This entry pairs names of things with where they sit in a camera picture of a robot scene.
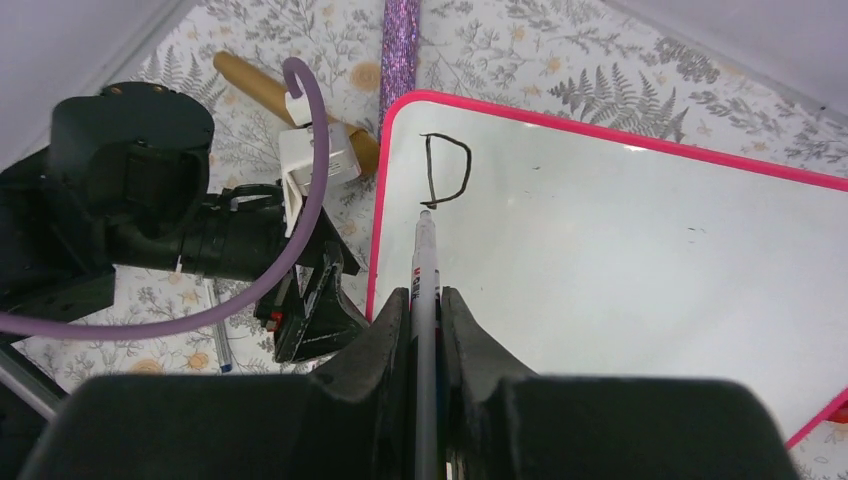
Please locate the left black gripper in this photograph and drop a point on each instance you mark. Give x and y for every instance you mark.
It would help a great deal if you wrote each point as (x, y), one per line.
(240, 234)

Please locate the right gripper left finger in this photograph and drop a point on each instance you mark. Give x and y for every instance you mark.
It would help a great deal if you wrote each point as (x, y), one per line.
(344, 420)

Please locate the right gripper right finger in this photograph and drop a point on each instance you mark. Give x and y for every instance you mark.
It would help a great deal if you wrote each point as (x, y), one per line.
(509, 422)

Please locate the black capped marker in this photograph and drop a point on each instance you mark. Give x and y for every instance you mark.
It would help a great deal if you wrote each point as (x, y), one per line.
(423, 310)

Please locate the pink framed whiteboard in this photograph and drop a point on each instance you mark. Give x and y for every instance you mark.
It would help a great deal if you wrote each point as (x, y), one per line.
(588, 250)

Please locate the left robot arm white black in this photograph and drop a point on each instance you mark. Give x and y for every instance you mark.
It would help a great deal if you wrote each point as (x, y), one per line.
(124, 181)

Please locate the blue capped marker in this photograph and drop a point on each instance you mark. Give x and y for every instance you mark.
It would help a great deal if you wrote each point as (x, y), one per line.
(223, 350)

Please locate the purple glitter microphone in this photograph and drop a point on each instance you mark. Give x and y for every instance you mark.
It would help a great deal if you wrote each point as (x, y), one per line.
(399, 54)

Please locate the floral patterned table mat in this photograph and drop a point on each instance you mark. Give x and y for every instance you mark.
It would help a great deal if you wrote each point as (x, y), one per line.
(574, 59)

